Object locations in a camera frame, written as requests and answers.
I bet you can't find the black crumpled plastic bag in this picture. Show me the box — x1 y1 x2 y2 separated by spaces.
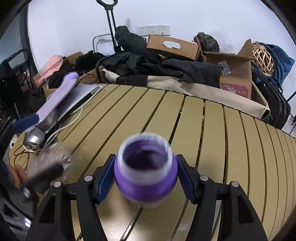
194 32 220 52

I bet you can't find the beige canvas bag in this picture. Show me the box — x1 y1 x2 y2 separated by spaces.
98 66 265 119

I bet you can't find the black backpack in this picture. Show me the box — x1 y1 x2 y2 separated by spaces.
115 26 147 55

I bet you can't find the clear plastic bottle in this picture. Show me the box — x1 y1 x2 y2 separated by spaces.
27 143 73 178

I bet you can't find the pink fabric item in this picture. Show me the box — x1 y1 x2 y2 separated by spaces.
36 55 64 86

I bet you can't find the white wall socket panel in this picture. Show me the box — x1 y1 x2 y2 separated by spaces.
136 25 171 36

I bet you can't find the black trolley handle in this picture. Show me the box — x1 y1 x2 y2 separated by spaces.
96 0 121 53

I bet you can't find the silver laptop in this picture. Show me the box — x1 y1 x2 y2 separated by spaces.
36 84 103 133

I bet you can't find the lavender plastic handheld device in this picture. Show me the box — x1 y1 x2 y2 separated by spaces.
36 72 79 124

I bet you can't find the flat cardboard box with handle hole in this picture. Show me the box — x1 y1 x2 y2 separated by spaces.
147 35 200 60

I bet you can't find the black clothing pile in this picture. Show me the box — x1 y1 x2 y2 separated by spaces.
97 52 222 88

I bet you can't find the person's left hand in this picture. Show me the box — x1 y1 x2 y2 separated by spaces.
7 165 29 189

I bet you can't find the blue fabric bag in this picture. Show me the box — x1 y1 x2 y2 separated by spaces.
255 42 295 94

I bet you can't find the open cardboard box with label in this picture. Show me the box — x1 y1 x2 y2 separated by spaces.
203 39 253 99

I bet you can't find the purple white jar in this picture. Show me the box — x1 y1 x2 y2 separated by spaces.
114 133 178 209

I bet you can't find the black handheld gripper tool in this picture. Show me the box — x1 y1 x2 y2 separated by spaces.
21 163 64 193

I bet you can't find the woven rattan ball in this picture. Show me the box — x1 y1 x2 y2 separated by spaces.
252 42 275 76

